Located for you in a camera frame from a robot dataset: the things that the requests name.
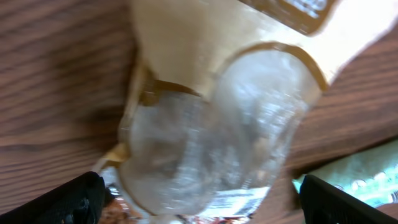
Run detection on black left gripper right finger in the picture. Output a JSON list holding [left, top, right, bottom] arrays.
[[299, 175, 397, 224]]

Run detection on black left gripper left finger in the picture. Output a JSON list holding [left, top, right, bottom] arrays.
[[1, 171, 105, 224]]

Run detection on teal tissue packet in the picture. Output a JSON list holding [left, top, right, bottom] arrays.
[[309, 140, 397, 208]]

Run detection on brown snack bag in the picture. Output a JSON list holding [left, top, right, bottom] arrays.
[[95, 0, 397, 223]]

